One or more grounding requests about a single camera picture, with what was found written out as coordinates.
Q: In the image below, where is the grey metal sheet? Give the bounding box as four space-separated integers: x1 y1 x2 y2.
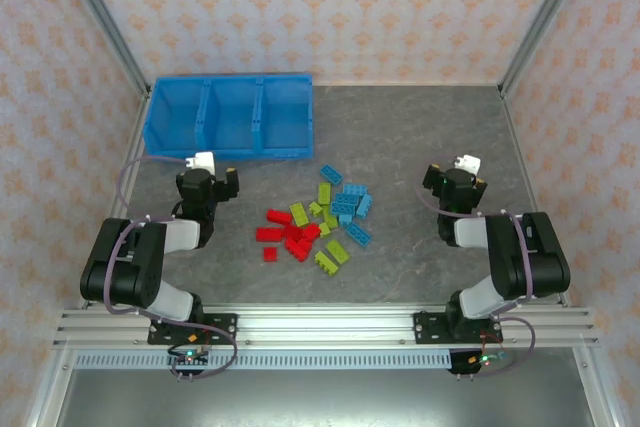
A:
52 369 601 427

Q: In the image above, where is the aluminium frame bar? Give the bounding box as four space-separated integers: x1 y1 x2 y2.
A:
572 346 621 427
24 346 76 427

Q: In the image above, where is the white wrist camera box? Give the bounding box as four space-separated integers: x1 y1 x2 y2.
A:
183 150 217 173
452 153 484 174

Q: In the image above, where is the small circuit board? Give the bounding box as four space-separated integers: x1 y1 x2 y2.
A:
467 351 511 367
167 346 211 367

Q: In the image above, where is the aluminium frame post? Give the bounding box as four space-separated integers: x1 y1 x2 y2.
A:
498 0 597 99
54 0 152 98

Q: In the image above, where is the aluminium side rail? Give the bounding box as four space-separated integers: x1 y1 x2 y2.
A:
79 89 154 309
499 89 574 309

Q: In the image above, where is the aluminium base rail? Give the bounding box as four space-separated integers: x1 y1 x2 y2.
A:
53 304 600 347

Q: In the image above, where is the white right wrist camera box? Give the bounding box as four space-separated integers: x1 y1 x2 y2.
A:
452 153 484 174

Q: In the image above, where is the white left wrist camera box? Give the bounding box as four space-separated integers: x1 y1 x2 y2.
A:
183 150 217 173

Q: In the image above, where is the slotted grey cable duct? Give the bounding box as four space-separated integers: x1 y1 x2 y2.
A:
73 351 454 371

